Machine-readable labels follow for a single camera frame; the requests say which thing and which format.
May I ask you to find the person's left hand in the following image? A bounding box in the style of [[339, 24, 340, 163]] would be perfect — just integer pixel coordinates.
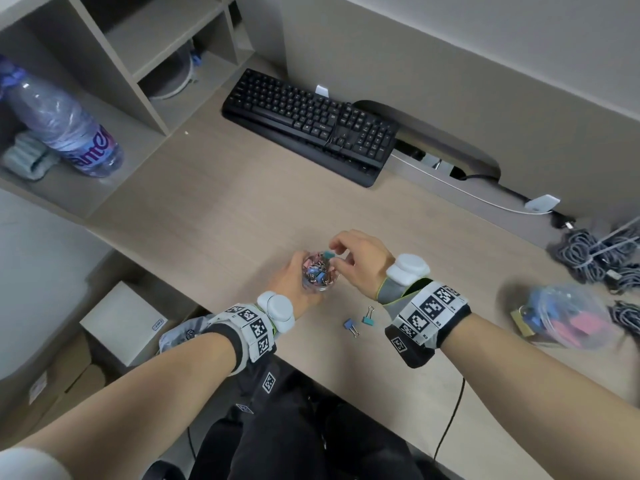
[[266, 250, 326, 317]]

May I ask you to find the person's right hand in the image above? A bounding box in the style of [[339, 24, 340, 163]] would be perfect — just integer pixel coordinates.
[[329, 229, 397, 303]]

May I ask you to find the small clear plastic jar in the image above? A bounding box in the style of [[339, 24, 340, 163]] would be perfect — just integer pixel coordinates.
[[301, 250, 342, 293]]

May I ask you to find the transparent round plastic lid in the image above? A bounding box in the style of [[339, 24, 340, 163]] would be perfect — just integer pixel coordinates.
[[542, 284, 625, 349]]

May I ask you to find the person's right forearm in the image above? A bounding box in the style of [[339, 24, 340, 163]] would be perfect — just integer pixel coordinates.
[[439, 312, 640, 480]]

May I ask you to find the person's left forearm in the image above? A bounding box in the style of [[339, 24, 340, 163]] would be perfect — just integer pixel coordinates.
[[0, 332, 239, 480]]

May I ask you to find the person's white left sleeve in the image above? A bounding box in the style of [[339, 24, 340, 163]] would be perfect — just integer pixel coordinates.
[[0, 447, 73, 480]]

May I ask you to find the white left hand tracker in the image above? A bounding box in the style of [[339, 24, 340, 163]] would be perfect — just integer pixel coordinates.
[[256, 291, 296, 335]]

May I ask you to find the white hand tracker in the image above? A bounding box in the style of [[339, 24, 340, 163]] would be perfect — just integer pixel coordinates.
[[256, 291, 296, 335], [385, 253, 431, 285]]

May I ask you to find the white right hand tracker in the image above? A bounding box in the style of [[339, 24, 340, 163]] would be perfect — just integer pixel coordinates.
[[385, 253, 431, 285]]

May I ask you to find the grey left marker wristband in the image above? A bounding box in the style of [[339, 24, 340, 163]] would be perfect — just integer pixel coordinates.
[[202, 302, 279, 375]]

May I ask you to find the grey marker wristband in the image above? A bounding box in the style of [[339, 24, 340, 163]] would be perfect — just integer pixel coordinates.
[[202, 302, 279, 375], [377, 279, 473, 351]]

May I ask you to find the grey right marker wristband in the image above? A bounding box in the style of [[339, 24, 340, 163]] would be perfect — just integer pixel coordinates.
[[377, 279, 473, 351]]

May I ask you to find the blue white patterned bag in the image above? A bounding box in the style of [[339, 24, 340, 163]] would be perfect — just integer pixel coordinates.
[[159, 314, 221, 353]]

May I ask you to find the white box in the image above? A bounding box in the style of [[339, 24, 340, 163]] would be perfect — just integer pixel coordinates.
[[79, 281, 169, 368]]

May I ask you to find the black keyboard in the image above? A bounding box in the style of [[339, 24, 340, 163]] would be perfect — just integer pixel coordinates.
[[221, 68, 400, 189]]

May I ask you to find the white round device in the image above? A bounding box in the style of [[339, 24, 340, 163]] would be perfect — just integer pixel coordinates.
[[147, 39, 202, 101]]

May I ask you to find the cardboard box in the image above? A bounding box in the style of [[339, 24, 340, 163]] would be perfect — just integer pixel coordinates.
[[0, 334, 109, 445]]

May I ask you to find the purple label water bottle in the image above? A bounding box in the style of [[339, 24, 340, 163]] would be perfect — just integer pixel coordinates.
[[0, 57, 125, 178]]

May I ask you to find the beige wooden shelf unit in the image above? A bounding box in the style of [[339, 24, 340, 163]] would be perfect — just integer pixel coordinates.
[[0, 0, 256, 221]]

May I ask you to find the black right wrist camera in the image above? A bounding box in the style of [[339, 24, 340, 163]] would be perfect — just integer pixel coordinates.
[[385, 334, 443, 369]]

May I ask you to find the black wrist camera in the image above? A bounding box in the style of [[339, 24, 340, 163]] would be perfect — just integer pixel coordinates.
[[232, 357, 281, 421], [385, 334, 443, 369]]

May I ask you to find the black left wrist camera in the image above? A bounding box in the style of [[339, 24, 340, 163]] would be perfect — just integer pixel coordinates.
[[232, 357, 281, 421]]

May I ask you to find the thin white cable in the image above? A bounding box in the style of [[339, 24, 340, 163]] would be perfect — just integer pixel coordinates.
[[389, 154, 531, 215]]

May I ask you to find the black power cable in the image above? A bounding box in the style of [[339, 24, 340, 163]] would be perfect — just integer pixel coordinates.
[[462, 173, 532, 203]]

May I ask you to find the black right camera cable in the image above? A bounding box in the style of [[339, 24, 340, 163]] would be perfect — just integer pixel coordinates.
[[432, 377, 467, 463]]

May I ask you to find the grey cable bundle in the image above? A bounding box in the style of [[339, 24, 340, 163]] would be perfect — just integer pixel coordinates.
[[605, 267, 640, 297], [609, 300, 640, 339], [549, 229, 609, 284], [589, 222, 640, 267]]

